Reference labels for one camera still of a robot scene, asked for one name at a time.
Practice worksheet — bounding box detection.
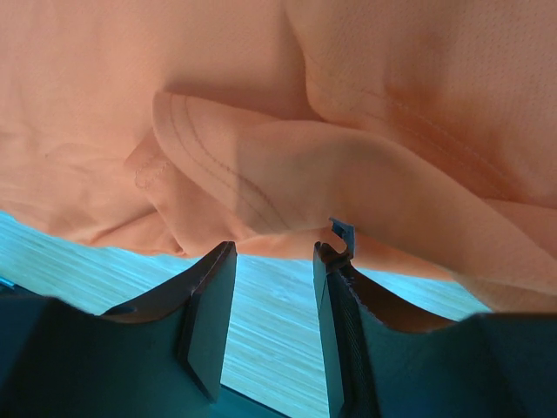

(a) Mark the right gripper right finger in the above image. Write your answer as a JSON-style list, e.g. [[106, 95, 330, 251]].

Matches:
[[313, 220, 556, 417]]

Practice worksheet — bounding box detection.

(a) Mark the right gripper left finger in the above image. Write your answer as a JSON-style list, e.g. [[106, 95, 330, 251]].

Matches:
[[1, 242, 237, 417]]

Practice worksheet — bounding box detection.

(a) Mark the orange t shirt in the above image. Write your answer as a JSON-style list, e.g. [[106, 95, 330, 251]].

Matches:
[[1, 1, 556, 312]]

